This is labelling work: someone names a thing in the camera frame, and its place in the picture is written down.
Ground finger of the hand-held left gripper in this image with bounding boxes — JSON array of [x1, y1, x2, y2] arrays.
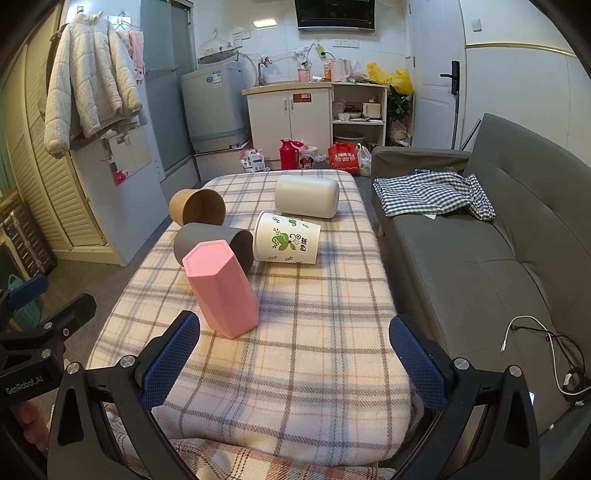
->
[[8, 275, 49, 317], [41, 292, 97, 344]]

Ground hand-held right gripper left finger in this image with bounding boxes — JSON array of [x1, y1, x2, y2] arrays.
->
[[46, 310, 201, 480]]

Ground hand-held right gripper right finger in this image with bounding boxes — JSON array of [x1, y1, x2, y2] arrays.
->
[[389, 314, 542, 480]]

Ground pink hexagonal cup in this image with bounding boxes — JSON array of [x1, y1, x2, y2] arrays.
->
[[182, 239, 260, 340]]

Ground grey plastic cup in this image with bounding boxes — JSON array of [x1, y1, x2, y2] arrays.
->
[[174, 223, 254, 274]]

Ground brown paper cup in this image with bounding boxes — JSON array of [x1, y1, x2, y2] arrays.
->
[[168, 188, 227, 227]]

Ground white green-printed paper cup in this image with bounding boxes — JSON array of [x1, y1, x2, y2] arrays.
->
[[252, 211, 321, 265]]

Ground plain white cup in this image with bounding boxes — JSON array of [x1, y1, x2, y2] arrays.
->
[[274, 174, 341, 219]]

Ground person's left hand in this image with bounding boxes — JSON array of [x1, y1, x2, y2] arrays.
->
[[16, 401, 49, 455]]

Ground dark suitcase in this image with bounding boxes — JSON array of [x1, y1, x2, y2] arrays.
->
[[0, 198, 58, 278]]

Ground grey sofa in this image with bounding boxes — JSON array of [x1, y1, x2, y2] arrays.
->
[[370, 113, 591, 439]]

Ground louvered wardrobe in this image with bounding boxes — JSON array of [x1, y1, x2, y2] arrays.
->
[[0, 37, 112, 261]]

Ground plaid blanket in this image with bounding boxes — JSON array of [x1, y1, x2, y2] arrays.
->
[[85, 168, 416, 480]]

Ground white tall cabinet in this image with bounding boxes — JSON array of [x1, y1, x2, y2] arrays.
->
[[69, 111, 163, 267]]

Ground green checked cloth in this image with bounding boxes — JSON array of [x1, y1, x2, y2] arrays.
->
[[373, 172, 496, 223]]

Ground tissue pack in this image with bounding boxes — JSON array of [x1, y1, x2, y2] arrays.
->
[[239, 148, 266, 174]]

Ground white puffer jacket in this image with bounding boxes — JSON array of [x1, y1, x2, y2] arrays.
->
[[44, 11, 144, 158]]

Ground red shopping bag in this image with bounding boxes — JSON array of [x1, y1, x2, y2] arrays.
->
[[328, 142, 360, 175]]

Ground red thermos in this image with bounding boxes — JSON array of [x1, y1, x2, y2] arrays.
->
[[279, 138, 297, 171]]

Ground washing machine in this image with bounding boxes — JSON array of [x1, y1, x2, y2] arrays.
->
[[181, 62, 252, 153]]

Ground white open shelf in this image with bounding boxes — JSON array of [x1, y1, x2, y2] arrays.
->
[[331, 83, 389, 153]]

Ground green plant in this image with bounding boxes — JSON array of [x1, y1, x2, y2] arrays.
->
[[387, 91, 413, 139]]

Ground white sink cabinet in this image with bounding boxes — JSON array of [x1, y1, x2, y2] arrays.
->
[[242, 83, 333, 169]]

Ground pink hanging clothes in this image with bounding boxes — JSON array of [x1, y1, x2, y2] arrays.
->
[[115, 30, 145, 83]]

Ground frosted glass door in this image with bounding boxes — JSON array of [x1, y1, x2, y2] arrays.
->
[[140, 0, 200, 181]]

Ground yellow plastic bag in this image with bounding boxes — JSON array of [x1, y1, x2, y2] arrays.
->
[[367, 62, 413, 95]]

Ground white door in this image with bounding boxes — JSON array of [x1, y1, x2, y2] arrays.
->
[[409, 0, 465, 151]]

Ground white cable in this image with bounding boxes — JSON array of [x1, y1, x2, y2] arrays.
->
[[502, 316, 591, 398]]

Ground black cable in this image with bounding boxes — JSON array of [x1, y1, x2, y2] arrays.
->
[[510, 323, 591, 409]]

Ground black door handle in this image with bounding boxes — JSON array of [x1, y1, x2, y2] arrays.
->
[[441, 60, 461, 95]]

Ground wire clothes hanger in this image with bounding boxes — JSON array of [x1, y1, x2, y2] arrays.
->
[[198, 28, 234, 51]]

